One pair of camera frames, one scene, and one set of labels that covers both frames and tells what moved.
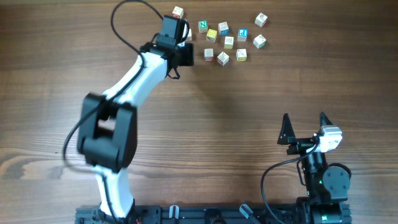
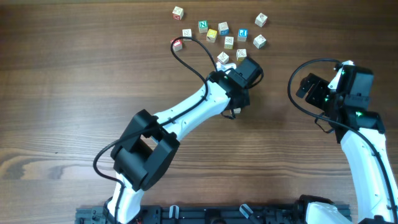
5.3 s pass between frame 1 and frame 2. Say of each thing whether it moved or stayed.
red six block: stayed
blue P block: stayed
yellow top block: stayed
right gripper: moved
